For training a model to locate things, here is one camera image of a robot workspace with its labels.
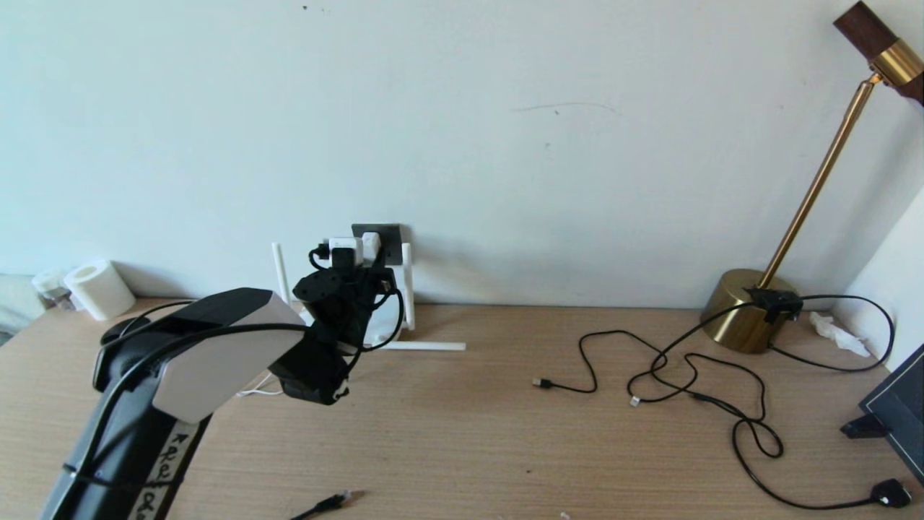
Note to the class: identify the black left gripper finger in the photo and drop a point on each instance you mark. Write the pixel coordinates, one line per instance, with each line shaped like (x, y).
(381, 261)

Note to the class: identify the white router with antennas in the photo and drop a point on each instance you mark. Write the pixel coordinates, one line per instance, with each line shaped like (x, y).
(409, 289)

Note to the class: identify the white toilet paper roll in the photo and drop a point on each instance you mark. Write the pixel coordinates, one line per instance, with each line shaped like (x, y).
(101, 291)

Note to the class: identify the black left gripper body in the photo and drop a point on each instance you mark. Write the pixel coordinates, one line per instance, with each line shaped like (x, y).
(372, 285)

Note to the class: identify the black clip on lamp base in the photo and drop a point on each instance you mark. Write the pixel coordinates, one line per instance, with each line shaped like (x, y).
(772, 302)

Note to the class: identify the black standing frame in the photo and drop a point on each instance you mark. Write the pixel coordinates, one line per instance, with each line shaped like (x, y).
(899, 412)

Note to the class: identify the white power adapter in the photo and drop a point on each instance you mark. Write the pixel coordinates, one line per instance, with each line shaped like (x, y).
(371, 244)

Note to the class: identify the small clear container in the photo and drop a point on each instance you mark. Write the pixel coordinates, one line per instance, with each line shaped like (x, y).
(50, 285)

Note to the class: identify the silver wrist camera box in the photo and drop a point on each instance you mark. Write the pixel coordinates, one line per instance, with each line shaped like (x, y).
(346, 243)

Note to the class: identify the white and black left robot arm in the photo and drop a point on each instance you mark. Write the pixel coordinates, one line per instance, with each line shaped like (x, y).
(216, 368)

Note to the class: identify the crumpled white tissue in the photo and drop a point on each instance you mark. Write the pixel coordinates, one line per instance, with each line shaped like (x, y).
(837, 334)

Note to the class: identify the grey wall socket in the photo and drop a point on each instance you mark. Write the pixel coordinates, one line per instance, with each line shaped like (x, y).
(391, 242)

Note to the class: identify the brass desk lamp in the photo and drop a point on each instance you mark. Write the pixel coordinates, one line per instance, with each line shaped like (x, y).
(736, 310)

